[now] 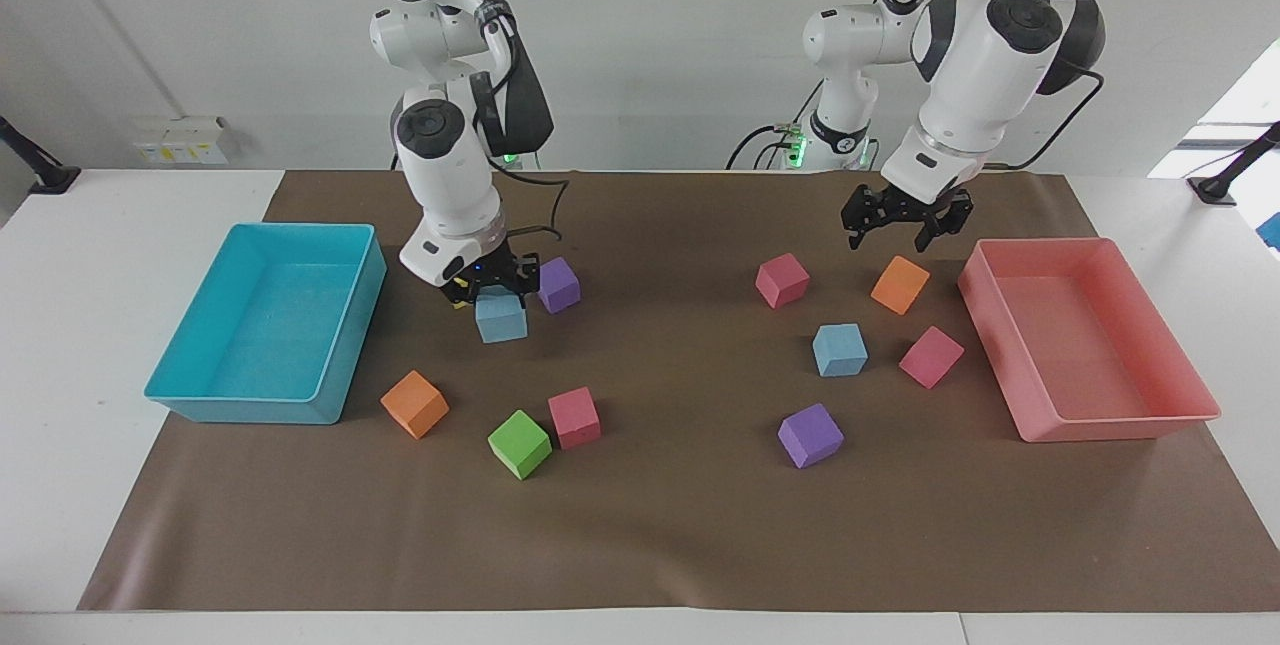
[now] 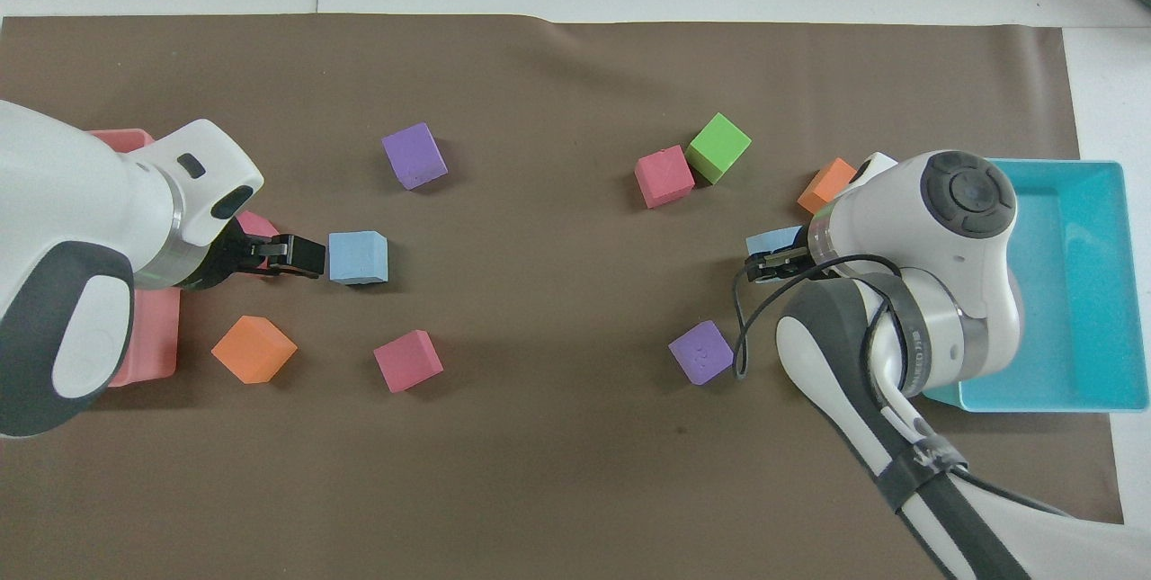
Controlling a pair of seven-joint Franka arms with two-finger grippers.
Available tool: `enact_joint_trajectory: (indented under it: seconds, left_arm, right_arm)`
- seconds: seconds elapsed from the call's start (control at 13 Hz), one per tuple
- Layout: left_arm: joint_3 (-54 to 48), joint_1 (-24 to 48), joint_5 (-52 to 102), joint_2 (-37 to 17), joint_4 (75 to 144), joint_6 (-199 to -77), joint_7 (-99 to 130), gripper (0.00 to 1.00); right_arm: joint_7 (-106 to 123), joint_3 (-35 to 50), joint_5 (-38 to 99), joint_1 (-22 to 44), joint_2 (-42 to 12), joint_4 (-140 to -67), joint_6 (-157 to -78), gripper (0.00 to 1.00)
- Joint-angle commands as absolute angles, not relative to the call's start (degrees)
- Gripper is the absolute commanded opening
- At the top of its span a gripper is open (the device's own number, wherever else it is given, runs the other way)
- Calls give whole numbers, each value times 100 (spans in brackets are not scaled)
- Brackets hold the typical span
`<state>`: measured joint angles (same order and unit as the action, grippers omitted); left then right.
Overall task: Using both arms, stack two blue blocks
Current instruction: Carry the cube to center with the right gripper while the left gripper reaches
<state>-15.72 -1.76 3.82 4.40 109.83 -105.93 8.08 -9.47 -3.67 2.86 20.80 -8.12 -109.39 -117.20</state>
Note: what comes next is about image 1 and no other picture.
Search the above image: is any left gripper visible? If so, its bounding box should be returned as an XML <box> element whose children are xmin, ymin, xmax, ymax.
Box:
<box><xmin>839</xmin><ymin>182</ymin><xmax>975</xmax><ymax>254</ymax></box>

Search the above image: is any cyan plastic bin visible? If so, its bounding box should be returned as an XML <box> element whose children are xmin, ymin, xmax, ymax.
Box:
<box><xmin>143</xmin><ymin>222</ymin><xmax>388</xmax><ymax>426</ymax></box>

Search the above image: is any white wall socket box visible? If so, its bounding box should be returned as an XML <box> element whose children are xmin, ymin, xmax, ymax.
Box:
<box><xmin>132</xmin><ymin>114</ymin><xmax>234</xmax><ymax>167</ymax></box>

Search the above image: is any pink block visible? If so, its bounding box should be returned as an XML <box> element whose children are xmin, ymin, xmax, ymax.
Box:
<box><xmin>547</xmin><ymin>386</ymin><xmax>603</xmax><ymax>451</ymax></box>
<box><xmin>754</xmin><ymin>252</ymin><xmax>812</xmax><ymax>311</ymax></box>
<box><xmin>898</xmin><ymin>325</ymin><xmax>967</xmax><ymax>391</ymax></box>

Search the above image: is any blue block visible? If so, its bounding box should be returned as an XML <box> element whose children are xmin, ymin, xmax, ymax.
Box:
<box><xmin>811</xmin><ymin>322</ymin><xmax>870</xmax><ymax>379</ymax></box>
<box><xmin>474</xmin><ymin>286</ymin><xmax>529</xmax><ymax>345</ymax></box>

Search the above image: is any orange block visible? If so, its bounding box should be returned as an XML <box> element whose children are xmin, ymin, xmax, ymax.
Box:
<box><xmin>869</xmin><ymin>255</ymin><xmax>932</xmax><ymax>317</ymax></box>
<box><xmin>379</xmin><ymin>370</ymin><xmax>451</xmax><ymax>441</ymax></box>

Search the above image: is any purple block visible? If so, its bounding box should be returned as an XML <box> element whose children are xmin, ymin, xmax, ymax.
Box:
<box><xmin>537</xmin><ymin>256</ymin><xmax>583</xmax><ymax>316</ymax></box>
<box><xmin>777</xmin><ymin>402</ymin><xmax>845</xmax><ymax>470</ymax></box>

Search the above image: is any green block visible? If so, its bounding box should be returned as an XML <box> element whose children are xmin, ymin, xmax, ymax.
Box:
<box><xmin>486</xmin><ymin>409</ymin><xmax>554</xmax><ymax>482</ymax></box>

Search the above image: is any black stand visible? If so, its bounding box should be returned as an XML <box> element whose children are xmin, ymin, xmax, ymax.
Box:
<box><xmin>1186</xmin><ymin>121</ymin><xmax>1280</xmax><ymax>207</ymax></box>
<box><xmin>0</xmin><ymin>115</ymin><xmax>82</xmax><ymax>196</ymax></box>

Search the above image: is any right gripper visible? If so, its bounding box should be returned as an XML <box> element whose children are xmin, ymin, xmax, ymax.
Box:
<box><xmin>444</xmin><ymin>247</ymin><xmax>542</xmax><ymax>312</ymax></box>

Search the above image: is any pink plastic bin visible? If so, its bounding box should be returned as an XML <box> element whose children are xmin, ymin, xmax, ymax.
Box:
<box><xmin>957</xmin><ymin>236</ymin><xmax>1223</xmax><ymax>444</ymax></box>

